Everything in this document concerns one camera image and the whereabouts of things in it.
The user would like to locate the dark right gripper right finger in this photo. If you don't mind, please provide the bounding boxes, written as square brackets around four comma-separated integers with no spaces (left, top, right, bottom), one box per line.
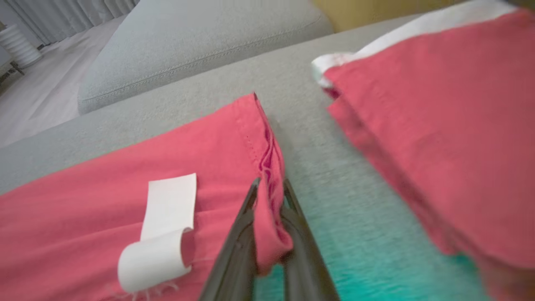
[281,179,341,301]

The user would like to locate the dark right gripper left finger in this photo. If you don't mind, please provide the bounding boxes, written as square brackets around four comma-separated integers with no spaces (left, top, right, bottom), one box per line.
[199,178,262,301]

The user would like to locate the red jersey with black lettering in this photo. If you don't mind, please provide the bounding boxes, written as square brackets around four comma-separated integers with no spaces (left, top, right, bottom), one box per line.
[0,93,294,301]

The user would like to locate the red shorts with white stripe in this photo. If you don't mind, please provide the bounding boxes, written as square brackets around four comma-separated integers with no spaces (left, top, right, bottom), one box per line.
[311,0,535,301]

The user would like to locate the grey sofa back cushion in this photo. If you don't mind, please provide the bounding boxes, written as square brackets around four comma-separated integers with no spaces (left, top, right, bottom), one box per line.
[77,0,335,115]

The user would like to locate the light grey curtain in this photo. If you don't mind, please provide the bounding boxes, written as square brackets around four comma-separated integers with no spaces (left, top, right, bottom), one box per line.
[0,0,140,46]

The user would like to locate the white ribbed cylinder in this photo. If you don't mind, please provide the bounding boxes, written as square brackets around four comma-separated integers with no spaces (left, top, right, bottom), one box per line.
[0,24,42,69]

